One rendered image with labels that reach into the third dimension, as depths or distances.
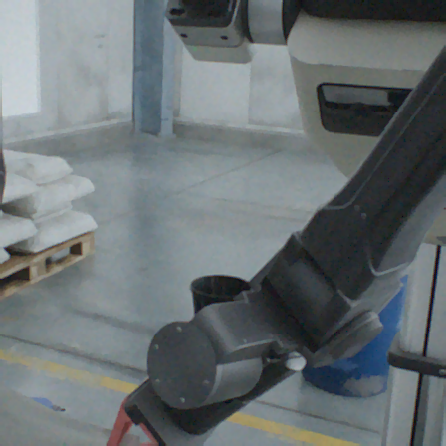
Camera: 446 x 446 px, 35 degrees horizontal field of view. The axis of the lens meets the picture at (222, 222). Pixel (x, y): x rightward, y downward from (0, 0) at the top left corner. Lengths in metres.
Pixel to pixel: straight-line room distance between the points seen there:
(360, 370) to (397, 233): 2.50
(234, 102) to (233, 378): 8.76
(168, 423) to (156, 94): 8.89
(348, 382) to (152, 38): 7.05
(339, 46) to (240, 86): 8.30
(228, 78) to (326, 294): 8.75
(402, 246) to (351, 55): 0.42
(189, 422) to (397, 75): 0.45
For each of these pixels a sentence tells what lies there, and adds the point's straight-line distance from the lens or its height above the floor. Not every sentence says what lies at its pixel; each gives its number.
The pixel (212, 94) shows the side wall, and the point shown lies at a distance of 9.30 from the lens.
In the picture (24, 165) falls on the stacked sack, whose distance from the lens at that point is 4.21.
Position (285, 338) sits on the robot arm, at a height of 1.21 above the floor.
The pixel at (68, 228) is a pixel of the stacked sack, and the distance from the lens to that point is 4.26.
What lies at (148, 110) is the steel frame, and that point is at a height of 0.36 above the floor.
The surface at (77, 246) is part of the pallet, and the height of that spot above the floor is 0.08.
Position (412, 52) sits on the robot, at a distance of 0.83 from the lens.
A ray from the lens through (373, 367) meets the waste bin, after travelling 2.94.
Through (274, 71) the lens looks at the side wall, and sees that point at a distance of 8.97.
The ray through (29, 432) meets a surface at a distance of 0.69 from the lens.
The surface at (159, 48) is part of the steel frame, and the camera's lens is 9.34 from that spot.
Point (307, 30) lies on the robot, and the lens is 0.88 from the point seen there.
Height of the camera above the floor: 1.41
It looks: 15 degrees down
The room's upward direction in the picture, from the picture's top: 3 degrees clockwise
